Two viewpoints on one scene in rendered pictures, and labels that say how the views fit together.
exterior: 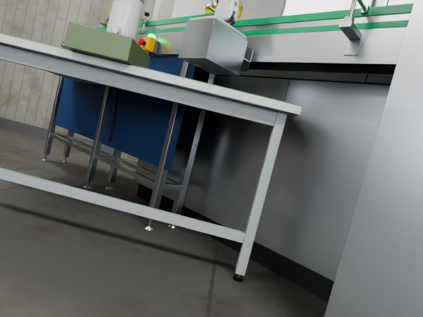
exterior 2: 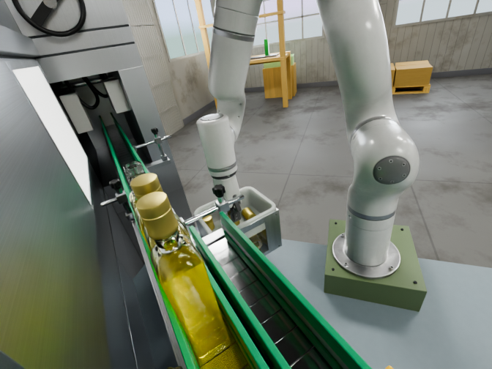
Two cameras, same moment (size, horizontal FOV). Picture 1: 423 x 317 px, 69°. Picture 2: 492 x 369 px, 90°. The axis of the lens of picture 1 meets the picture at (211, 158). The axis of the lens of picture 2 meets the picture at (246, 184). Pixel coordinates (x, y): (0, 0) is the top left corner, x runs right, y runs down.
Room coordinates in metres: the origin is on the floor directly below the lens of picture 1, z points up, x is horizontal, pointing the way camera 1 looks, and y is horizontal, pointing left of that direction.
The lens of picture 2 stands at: (1.93, 0.38, 1.47)
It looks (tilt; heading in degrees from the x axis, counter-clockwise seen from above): 31 degrees down; 201
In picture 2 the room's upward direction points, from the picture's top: 9 degrees counter-clockwise
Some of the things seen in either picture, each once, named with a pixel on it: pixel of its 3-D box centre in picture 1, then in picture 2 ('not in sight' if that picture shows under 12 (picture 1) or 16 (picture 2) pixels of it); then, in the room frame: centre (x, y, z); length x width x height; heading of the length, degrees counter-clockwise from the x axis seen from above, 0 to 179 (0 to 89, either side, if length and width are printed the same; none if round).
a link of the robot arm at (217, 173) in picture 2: not in sight; (222, 166); (1.35, 0.09, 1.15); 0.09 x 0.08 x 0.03; 46
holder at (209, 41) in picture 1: (217, 51); (231, 233); (1.38, 0.09, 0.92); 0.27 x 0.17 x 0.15; 138
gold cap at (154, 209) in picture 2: not in sight; (157, 214); (1.75, 0.20, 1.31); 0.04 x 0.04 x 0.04
